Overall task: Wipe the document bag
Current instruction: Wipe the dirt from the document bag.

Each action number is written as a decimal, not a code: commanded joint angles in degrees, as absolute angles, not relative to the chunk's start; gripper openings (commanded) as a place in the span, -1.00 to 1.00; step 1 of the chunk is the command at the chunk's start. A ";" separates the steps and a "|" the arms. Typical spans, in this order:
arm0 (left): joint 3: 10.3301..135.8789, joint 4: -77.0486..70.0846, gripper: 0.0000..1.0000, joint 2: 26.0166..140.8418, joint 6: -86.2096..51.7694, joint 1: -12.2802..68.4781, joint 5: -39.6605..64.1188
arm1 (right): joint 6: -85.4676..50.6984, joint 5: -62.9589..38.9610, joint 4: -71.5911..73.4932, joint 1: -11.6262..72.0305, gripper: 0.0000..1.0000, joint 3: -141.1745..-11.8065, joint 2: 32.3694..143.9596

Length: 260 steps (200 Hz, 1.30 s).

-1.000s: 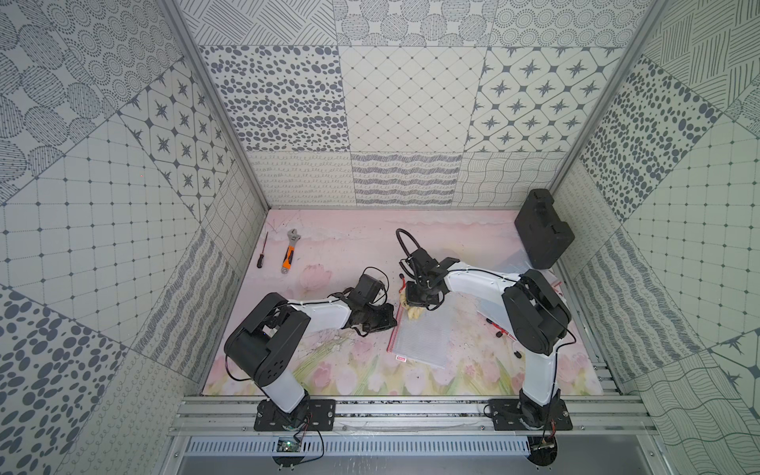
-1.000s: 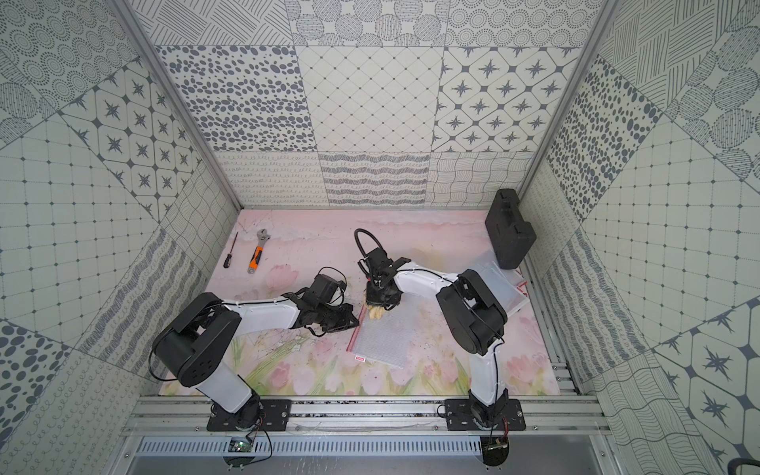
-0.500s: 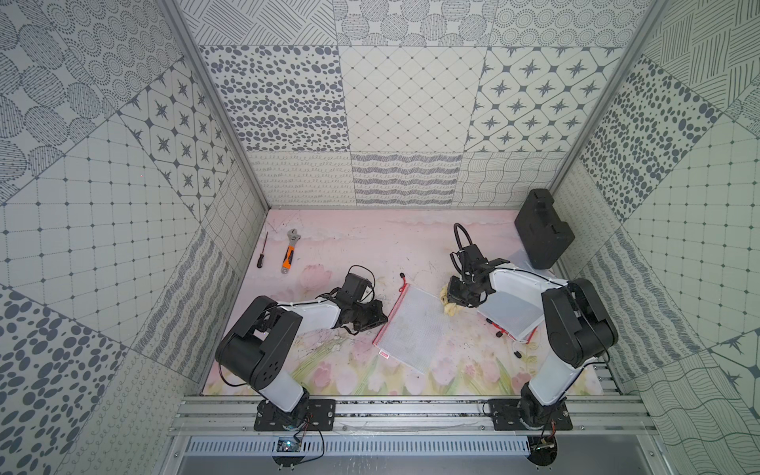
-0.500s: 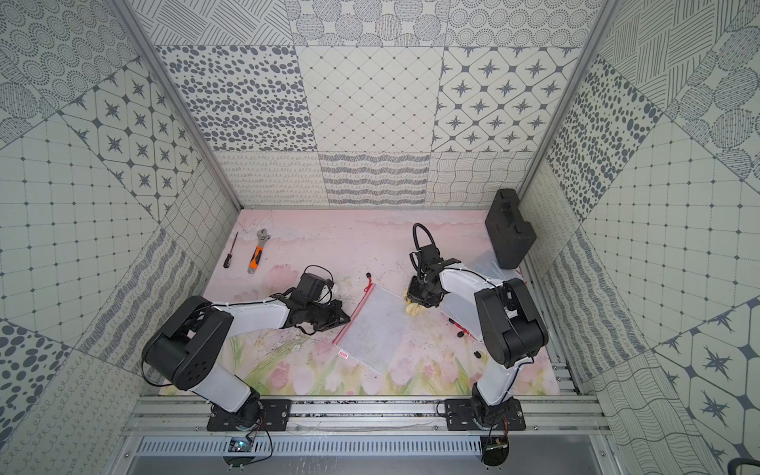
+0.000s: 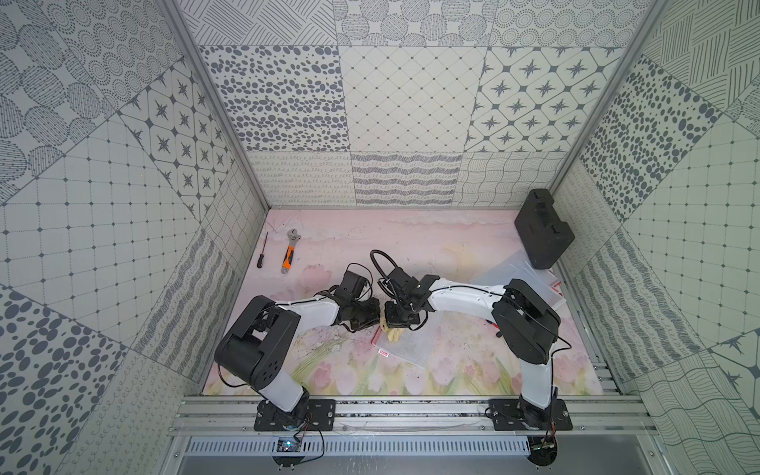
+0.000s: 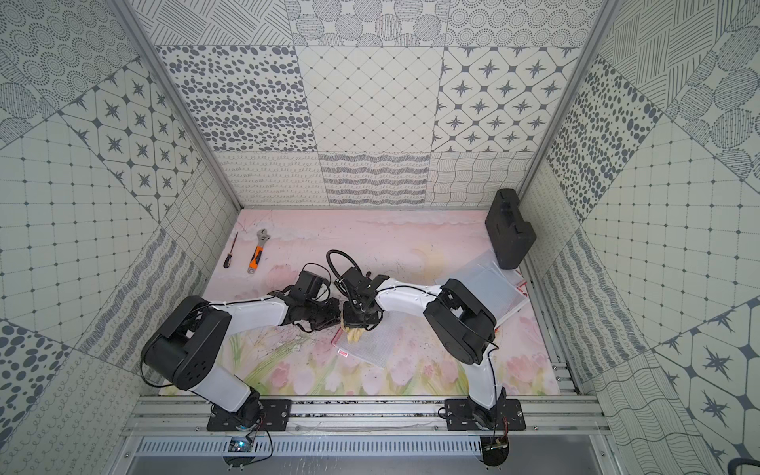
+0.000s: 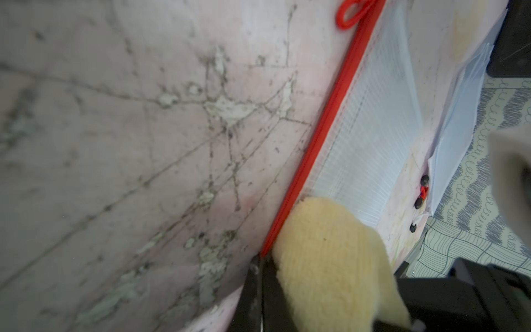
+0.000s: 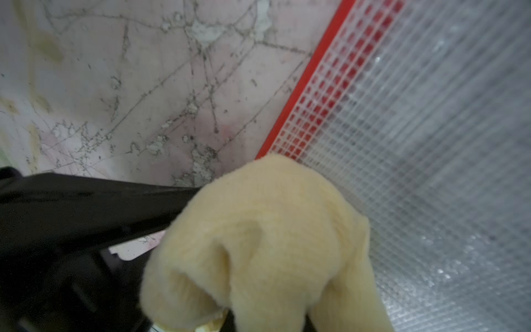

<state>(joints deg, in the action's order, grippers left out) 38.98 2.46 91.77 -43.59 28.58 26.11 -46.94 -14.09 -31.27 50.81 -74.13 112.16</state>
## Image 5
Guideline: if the clear mesh document bag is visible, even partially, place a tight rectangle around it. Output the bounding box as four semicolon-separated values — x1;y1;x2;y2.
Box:
468;251;566;312
370;308;494;372

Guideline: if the yellow microfiber cloth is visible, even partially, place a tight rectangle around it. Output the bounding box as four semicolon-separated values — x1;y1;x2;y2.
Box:
380;317;405;344

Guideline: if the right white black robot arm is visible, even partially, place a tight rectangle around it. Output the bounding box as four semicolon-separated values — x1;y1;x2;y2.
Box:
369;249;562;433

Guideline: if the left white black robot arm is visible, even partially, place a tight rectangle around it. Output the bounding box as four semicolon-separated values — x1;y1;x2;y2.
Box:
214;269;381;428

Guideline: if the dark slim screwdriver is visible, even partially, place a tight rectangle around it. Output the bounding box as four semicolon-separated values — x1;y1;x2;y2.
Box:
255;232;269;269

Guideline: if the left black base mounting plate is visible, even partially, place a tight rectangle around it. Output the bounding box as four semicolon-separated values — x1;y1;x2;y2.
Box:
255;399;336;433

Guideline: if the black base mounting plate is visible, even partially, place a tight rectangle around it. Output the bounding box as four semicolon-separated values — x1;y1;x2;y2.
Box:
484;398;573;433
255;399;336;433

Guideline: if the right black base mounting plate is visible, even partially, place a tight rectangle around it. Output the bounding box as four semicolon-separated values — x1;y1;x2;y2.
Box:
484;398;573;433

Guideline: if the orange handled adjustable wrench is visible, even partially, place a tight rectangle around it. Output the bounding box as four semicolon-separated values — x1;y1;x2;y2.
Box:
281;229;301;274

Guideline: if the aluminium mounting rail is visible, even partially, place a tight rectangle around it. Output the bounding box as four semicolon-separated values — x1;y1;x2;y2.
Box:
168;395;656;437

